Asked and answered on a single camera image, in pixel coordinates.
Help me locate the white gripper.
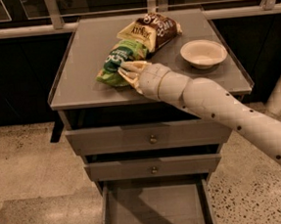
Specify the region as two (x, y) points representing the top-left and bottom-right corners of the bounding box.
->
(118, 60), (190, 103)

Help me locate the green rice chip bag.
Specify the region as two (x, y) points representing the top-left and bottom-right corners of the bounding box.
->
(96, 39), (149, 87)

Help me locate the brown yellow chip bag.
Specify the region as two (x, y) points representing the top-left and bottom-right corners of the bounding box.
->
(117, 13), (183, 53)

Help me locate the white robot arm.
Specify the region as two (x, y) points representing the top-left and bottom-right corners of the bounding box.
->
(118, 61), (281, 165)

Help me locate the brass top drawer knob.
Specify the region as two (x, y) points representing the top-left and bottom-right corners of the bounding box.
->
(149, 134), (158, 145)

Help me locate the brass drawer knob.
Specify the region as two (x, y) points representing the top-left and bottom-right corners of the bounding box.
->
(149, 134), (158, 145)
(151, 166), (159, 175)

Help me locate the grey top drawer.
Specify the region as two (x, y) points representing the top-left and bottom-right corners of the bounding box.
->
(65, 119), (232, 156)

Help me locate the grey drawer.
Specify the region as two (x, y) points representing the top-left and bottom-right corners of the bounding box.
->
(102, 174), (217, 224)
(84, 154), (221, 181)
(65, 119), (232, 156)

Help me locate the grey drawer cabinet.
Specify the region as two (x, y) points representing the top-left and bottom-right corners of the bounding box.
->
(40, 4), (267, 224)

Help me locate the brass middle drawer knob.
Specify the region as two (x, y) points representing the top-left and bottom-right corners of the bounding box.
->
(151, 166), (159, 175)

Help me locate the grey middle drawer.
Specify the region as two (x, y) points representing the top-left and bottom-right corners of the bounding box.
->
(84, 154), (221, 181)

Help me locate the grey bottom drawer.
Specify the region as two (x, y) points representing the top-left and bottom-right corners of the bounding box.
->
(102, 174), (217, 224)

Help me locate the white paper bowl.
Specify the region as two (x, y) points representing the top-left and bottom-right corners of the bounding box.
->
(180, 39), (228, 69)

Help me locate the white metal railing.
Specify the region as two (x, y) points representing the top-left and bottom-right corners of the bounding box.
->
(0, 0), (281, 38)

